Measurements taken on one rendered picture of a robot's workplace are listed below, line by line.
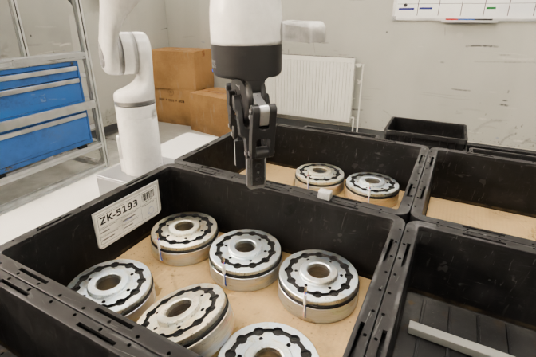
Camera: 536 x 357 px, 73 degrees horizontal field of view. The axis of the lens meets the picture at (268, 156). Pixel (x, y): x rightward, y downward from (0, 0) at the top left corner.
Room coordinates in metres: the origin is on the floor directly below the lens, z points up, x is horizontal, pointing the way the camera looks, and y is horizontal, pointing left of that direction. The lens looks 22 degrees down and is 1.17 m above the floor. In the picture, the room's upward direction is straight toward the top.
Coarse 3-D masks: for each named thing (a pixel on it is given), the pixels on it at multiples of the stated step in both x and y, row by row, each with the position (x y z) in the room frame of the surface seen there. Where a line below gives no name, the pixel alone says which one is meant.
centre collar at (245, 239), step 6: (234, 240) 0.44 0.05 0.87; (240, 240) 0.44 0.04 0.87; (246, 240) 0.44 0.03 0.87; (252, 240) 0.44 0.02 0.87; (258, 240) 0.44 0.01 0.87; (228, 246) 0.43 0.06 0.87; (234, 246) 0.43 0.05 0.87; (258, 246) 0.43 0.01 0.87; (234, 252) 0.41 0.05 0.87; (240, 252) 0.41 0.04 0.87; (252, 252) 0.41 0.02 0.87; (258, 252) 0.41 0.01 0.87; (240, 258) 0.41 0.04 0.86; (246, 258) 0.41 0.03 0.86
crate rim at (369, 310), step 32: (288, 192) 0.47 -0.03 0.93; (0, 256) 0.32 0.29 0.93; (384, 256) 0.33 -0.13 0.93; (64, 288) 0.27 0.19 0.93; (384, 288) 0.27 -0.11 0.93; (96, 320) 0.23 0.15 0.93; (128, 320) 0.23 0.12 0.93; (160, 352) 0.20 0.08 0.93; (192, 352) 0.20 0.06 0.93; (352, 352) 0.21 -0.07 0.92
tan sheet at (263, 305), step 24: (144, 240) 0.49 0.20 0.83; (144, 264) 0.43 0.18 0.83; (168, 288) 0.38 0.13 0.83; (264, 288) 0.38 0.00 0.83; (360, 288) 0.38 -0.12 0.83; (240, 312) 0.34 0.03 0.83; (264, 312) 0.34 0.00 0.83; (288, 312) 0.34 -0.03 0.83; (312, 336) 0.31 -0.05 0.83; (336, 336) 0.31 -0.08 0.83
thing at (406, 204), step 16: (288, 128) 0.79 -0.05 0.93; (304, 128) 0.78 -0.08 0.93; (208, 144) 0.68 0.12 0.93; (400, 144) 0.68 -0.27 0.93; (416, 144) 0.67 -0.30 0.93; (176, 160) 0.59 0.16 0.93; (416, 160) 0.59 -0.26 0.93; (240, 176) 0.53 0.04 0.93; (416, 176) 0.53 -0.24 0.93; (304, 192) 0.47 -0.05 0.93; (368, 208) 0.43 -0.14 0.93; (384, 208) 0.42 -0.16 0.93; (400, 208) 0.42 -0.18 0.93
